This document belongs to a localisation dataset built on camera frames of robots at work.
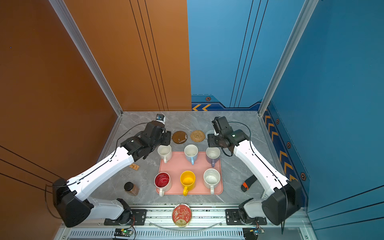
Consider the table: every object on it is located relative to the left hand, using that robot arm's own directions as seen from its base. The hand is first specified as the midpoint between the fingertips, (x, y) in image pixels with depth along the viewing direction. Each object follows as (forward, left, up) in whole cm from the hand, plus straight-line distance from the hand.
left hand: (167, 131), depth 78 cm
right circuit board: (-42, -42, -25) cm, 64 cm away
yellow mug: (-17, -11, -23) cm, 31 cm away
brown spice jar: (-25, +17, -17) cm, 34 cm away
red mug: (-19, +3, -22) cm, 29 cm away
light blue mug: (-1, -12, -21) cm, 24 cm away
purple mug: (-1, -26, -23) cm, 35 cm away
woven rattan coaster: (+14, -16, -24) cm, 32 cm away
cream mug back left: (-2, +4, -19) cm, 20 cm away
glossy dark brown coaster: (+12, -4, -22) cm, 25 cm away
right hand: (-2, -24, -4) cm, 24 cm away
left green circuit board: (-42, +19, -26) cm, 53 cm away
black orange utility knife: (-20, -43, -22) cm, 53 cm away
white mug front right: (-16, -24, -22) cm, 37 cm away
